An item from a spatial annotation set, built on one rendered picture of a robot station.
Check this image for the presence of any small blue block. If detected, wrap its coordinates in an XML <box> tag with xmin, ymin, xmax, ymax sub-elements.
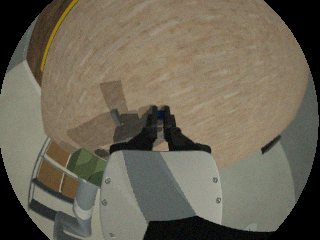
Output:
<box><xmin>158</xmin><ymin>110</ymin><xmax>164</xmax><ymax>120</ymax></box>

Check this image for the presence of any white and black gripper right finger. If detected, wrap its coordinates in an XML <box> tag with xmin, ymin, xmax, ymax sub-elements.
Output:
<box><xmin>163</xmin><ymin>106</ymin><xmax>211</xmax><ymax>153</ymax></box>

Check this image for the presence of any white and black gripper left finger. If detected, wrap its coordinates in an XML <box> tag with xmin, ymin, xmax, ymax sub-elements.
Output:
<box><xmin>109</xmin><ymin>106</ymin><xmax>158</xmax><ymax>154</ymax></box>

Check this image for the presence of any grey rod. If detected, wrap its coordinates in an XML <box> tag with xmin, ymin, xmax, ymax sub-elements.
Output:
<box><xmin>110</xmin><ymin>109</ymin><xmax>123</xmax><ymax>126</ymax></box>

